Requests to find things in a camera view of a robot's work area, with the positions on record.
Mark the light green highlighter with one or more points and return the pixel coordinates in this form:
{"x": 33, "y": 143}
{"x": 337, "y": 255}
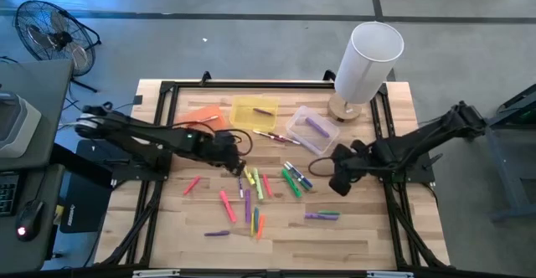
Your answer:
{"x": 258, "y": 184}

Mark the yellow translucent plastic bin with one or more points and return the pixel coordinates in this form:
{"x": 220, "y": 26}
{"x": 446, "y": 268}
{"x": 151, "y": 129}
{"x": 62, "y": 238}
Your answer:
{"x": 247, "y": 121}

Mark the short teal marker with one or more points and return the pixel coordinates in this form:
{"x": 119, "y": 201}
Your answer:
{"x": 256, "y": 216}

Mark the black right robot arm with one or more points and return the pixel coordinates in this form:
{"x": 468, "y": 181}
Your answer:
{"x": 431, "y": 137}

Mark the purple highlighter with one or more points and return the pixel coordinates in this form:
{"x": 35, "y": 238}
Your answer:
{"x": 248, "y": 206}
{"x": 317, "y": 127}
{"x": 318, "y": 217}

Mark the short orange marker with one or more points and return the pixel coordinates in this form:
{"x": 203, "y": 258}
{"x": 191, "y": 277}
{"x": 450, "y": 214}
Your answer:
{"x": 260, "y": 228}

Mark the orange translucent plastic bin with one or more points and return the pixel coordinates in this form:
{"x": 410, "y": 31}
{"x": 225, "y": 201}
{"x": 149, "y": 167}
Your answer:
{"x": 209, "y": 111}

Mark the green-capped white marker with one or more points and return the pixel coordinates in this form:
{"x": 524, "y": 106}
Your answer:
{"x": 295, "y": 178}

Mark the black tape patch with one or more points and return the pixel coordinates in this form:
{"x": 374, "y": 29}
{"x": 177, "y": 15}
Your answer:
{"x": 137, "y": 100}

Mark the black computer case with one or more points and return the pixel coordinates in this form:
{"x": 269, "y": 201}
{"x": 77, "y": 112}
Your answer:
{"x": 86, "y": 202}

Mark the silver metal bracket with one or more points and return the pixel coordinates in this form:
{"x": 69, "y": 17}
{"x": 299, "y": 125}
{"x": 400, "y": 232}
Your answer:
{"x": 156, "y": 274}
{"x": 389, "y": 274}

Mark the white grey desktop device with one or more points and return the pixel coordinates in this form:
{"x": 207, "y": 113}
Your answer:
{"x": 17, "y": 127}

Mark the white cylindrical table lamp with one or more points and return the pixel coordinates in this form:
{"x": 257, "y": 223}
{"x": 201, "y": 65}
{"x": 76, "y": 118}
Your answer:
{"x": 368, "y": 60}

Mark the slim dark purple marker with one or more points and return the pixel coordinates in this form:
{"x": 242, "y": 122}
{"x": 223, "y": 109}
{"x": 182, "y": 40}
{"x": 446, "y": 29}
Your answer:
{"x": 262, "y": 111}

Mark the blue-grey metal cart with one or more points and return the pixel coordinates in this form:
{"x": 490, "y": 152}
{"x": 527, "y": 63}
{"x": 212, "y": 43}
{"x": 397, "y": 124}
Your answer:
{"x": 497, "y": 169}

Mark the dark green highlighter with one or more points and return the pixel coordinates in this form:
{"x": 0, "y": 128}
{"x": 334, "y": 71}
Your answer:
{"x": 292, "y": 183}

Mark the black computer mouse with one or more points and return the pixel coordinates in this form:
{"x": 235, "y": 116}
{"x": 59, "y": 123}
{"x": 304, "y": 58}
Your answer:
{"x": 29, "y": 217}

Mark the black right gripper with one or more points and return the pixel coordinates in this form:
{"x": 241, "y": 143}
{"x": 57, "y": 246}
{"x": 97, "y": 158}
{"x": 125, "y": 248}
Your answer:
{"x": 354, "y": 161}

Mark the pink highlighter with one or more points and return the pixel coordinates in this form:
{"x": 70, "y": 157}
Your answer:
{"x": 228, "y": 207}

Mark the yellow highlighter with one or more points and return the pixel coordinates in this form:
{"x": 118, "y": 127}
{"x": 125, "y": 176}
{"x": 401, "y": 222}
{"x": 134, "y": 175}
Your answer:
{"x": 249, "y": 177}

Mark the blue-capped white marker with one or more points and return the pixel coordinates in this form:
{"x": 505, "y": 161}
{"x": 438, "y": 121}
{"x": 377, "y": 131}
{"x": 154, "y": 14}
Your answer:
{"x": 300, "y": 173}

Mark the purple thin marker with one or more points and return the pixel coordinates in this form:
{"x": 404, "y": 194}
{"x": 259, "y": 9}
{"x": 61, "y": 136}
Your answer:
{"x": 240, "y": 188}

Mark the short pink marker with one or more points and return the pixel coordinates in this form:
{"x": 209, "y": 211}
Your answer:
{"x": 267, "y": 185}

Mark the clear plastic bin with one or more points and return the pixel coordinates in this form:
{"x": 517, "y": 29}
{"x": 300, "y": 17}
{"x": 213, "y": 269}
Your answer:
{"x": 301, "y": 137}

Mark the dark grey desk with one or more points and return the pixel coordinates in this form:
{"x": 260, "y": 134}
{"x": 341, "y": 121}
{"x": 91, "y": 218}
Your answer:
{"x": 25, "y": 257}

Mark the brown-red thin marker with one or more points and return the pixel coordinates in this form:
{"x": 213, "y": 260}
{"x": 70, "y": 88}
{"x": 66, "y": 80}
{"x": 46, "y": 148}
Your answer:
{"x": 285, "y": 138}

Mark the black keyboard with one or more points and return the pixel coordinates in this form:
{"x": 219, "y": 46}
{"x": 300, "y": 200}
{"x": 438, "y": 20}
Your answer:
{"x": 7, "y": 194}

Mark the yellow notepad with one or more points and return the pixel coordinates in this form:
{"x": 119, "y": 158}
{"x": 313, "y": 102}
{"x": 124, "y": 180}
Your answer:
{"x": 59, "y": 210}

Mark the slim green marker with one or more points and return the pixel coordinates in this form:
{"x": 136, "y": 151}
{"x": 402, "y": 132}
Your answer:
{"x": 331, "y": 212}

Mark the black aluminium table frame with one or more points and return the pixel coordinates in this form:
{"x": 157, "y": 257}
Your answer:
{"x": 251, "y": 85}

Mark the short red marker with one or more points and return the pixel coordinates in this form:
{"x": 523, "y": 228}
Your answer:
{"x": 192, "y": 185}

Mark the short yellow marker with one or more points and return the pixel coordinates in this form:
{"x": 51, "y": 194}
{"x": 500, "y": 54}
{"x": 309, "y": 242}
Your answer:
{"x": 252, "y": 228}

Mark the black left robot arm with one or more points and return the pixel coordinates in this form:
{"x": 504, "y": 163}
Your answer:
{"x": 138, "y": 133}

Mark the black floor fan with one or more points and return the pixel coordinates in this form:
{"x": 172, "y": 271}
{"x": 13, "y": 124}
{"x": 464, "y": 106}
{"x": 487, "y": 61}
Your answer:
{"x": 58, "y": 39}

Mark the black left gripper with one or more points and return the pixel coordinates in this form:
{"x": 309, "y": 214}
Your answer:
{"x": 218, "y": 148}

